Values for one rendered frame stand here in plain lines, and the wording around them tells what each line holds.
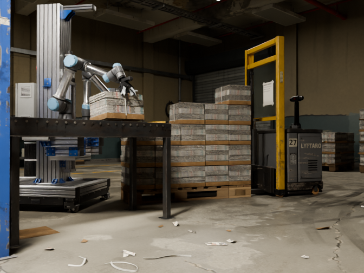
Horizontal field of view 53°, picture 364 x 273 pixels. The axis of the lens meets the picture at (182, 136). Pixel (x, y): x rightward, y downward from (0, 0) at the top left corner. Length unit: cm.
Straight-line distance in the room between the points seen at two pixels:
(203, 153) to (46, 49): 195
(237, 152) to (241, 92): 69
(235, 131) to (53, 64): 208
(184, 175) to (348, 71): 694
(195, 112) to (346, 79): 662
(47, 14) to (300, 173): 328
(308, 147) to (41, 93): 305
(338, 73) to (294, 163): 603
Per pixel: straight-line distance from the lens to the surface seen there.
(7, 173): 228
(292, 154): 449
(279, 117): 435
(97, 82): 416
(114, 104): 311
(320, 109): 1040
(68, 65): 349
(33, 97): 398
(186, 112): 401
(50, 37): 405
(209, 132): 411
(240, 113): 430
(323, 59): 1055
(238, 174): 430
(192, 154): 402
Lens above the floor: 65
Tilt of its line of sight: 1 degrees up
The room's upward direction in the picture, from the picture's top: straight up
